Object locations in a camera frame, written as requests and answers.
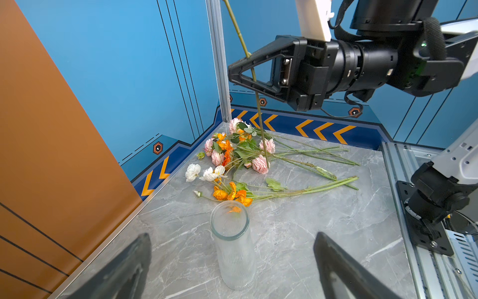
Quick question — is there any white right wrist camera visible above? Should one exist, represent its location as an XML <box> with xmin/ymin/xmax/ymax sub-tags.
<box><xmin>295</xmin><ymin>0</ymin><xmax>334</xmax><ymax>42</ymax></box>

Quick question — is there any white ranunculus spray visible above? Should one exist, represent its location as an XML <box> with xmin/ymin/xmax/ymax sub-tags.
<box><xmin>185</xmin><ymin>164</ymin><xmax>225</xmax><ymax>183</ymax></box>

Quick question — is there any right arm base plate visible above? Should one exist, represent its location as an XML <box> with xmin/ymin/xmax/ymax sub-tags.
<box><xmin>396</xmin><ymin>181</ymin><xmax>454</xmax><ymax>257</ymax></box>

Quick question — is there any orange poppy spray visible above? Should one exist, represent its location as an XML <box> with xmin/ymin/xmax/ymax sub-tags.
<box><xmin>194</xmin><ymin>176</ymin><xmax>359</xmax><ymax>207</ymax></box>

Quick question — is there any aluminium front rail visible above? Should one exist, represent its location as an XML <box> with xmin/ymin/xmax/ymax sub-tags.
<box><xmin>380</xmin><ymin>142</ymin><xmax>478</xmax><ymax>299</ymax></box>

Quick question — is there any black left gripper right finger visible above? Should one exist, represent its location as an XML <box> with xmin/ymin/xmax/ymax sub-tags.
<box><xmin>313</xmin><ymin>232</ymin><xmax>399</xmax><ymax>299</ymax></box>

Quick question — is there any pink rose stem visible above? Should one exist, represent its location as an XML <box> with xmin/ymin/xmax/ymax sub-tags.
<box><xmin>241</xmin><ymin>146</ymin><xmax>359</xmax><ymax>180</ymax></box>

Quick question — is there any clear ribbed glass vase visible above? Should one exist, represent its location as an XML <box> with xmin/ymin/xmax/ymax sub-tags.
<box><xmin>210</xmin><ymin>201</ymin><xmax>256</xmax><ymax>290</ymax></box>

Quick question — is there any mixed flower bunch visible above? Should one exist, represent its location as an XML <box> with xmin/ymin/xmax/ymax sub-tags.
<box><xmin>197</xmin><ymin>118</ymin><xmax>273</xmax><ymax>170</ymax></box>

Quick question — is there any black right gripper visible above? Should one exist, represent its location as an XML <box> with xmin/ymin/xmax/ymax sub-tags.
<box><xmin>228</xmin><ymin>36</ymin><xmax>340</xmax><ymax>112</ymax></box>

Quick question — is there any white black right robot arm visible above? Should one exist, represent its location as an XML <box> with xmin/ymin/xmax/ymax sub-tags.
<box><xmin>228</xmin><ymin>1</ymin><xmax>478</xmax><ymax>111</ymax></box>

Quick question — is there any pink carnation stem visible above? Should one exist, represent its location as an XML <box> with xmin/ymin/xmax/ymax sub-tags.
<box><xmin>259</xmin><ymin>139</ymin><xmax>347</xmax><ymax>154</ymax></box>

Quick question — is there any right aluminium corner post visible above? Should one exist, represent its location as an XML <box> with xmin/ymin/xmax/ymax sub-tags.
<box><xmin>205</xmin><ymin>0</ymin><xmax>232</xmax><ymax>123</ymax></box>

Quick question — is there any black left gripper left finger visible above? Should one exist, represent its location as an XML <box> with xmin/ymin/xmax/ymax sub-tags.
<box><xmin>69</xmin><ymin>233</ymin><xmax>152</xmax><ymax>299</ymax></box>

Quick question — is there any white rose stem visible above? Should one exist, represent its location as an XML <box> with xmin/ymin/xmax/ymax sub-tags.
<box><xmin>223</xmin><ymin>0</ymin><xmax>270</xmax><ymax>169</ymax></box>

